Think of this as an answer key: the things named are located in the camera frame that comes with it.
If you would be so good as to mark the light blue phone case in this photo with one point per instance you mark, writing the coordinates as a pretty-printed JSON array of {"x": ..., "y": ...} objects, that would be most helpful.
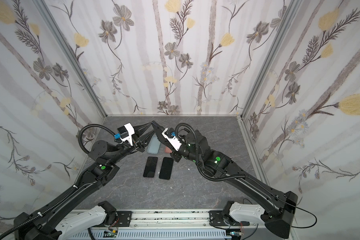
[{"x": 154, "y": 145}]

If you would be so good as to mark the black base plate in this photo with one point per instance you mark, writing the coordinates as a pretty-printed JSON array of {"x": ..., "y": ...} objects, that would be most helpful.
[
  {"x": 124, "y": 219},
  {"x": 216, "y": 219}
]

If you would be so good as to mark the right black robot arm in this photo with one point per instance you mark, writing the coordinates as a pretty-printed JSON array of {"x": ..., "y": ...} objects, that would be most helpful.
[{"x": 188, "y": 143}]

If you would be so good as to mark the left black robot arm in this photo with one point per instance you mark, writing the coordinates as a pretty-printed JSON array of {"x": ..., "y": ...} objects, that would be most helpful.
[{"x": 42, "y": 224}]

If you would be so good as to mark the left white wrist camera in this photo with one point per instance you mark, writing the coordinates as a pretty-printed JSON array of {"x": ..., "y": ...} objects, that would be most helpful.
[{"x": 125, "y": 134}]

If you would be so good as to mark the pink phone case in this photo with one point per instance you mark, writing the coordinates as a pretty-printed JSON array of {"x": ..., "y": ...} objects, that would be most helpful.
[{"x": 168, "y": 150}]

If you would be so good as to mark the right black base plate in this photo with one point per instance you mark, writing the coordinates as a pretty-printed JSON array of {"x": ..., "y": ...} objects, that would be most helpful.
[{"x": 216, "y": 219}]

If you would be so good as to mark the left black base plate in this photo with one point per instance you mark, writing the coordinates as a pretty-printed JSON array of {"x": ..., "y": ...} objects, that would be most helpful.
[{"x": 124, "y": 219}]

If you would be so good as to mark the white slotted cable duct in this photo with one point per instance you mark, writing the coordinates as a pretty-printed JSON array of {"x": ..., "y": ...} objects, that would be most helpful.
[{"x": 164, "y": 234}]

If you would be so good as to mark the black phone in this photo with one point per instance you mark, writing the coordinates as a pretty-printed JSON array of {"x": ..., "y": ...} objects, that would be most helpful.
[{"x": 150, "y": 167}]

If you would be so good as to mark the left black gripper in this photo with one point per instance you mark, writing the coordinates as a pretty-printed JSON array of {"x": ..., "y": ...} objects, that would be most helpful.
[{"x": 137, "y": 141}]

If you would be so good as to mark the aluminium mounting rail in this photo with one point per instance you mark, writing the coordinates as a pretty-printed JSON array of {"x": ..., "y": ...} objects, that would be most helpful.
[{"x": 235, "y": 215}]

